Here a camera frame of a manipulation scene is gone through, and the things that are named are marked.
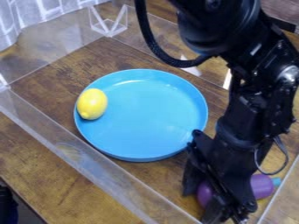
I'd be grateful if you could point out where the white patterned curtain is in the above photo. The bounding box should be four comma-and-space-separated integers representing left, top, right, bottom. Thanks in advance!
0, 0, 109, 52

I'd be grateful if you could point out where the black braided cable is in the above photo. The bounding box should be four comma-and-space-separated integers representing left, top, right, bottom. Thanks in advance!
133, 0, 213, 69

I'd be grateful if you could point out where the thin black wire loop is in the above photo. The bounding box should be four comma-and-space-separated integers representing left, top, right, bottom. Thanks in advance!
253, 135, 289, 176

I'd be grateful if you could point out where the purple toy eggplant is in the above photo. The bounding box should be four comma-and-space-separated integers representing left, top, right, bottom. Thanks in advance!
196, 174, 281, 207

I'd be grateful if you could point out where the blue round tray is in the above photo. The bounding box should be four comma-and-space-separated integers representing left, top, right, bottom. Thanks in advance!
73, 69, 208, 162

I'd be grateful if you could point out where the clear acrylic enclosure wall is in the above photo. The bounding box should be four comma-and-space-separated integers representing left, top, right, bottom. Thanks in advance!
0, 0, 299, 224

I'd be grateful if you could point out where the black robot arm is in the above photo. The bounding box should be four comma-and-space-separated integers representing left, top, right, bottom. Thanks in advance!
169, 0, 299, 224

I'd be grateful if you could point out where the yellow toy lemon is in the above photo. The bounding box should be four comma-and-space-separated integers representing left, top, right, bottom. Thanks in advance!
76, 88, 108, 120

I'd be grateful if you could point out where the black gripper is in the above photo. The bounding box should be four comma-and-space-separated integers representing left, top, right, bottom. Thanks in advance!
181, 130, 257, 224

